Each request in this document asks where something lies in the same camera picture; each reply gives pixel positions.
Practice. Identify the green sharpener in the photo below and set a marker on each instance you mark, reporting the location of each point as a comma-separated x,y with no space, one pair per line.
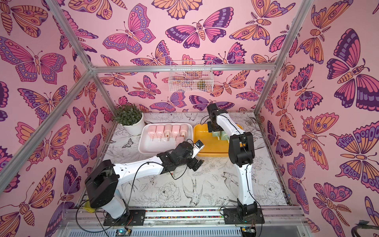
216,134
225,137

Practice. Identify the yellow rubber glove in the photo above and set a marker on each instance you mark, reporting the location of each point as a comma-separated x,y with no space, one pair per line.
88,208

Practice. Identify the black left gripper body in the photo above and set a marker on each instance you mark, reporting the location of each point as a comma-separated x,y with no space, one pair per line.
191,163

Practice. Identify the white wire basket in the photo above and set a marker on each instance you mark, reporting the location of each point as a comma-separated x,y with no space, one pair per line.
191,76

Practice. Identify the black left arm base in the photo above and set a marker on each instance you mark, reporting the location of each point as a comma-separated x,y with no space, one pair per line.
132,217

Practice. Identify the white plastic storage box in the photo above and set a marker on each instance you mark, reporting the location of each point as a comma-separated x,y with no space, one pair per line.
148,147

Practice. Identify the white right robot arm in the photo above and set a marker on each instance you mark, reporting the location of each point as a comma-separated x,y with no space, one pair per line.
244,169

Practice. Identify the white plastic flower pot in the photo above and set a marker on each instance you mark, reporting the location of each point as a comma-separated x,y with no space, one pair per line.
136,129

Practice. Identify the pink sharpener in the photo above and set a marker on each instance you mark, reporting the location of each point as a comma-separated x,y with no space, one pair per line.
152,132
160,132
184,130
179,140
168,131
175,131

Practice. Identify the green circuit board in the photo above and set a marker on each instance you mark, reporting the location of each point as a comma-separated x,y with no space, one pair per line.
123,232

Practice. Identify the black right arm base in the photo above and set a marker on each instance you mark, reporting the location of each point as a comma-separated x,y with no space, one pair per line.
243,214

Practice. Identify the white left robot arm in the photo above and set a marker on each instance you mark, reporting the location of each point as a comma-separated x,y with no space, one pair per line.
104,184

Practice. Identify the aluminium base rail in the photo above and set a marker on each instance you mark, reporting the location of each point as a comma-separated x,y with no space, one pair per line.
190,222

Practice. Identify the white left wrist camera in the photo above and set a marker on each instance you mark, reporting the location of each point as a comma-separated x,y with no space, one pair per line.
197,147

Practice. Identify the yellow plastic storage box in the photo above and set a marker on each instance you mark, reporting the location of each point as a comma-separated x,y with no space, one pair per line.
210,145

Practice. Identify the green leafy plant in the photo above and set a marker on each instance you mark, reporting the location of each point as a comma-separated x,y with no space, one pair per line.
127,115

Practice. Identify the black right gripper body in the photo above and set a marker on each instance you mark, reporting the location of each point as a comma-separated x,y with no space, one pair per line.
214,127

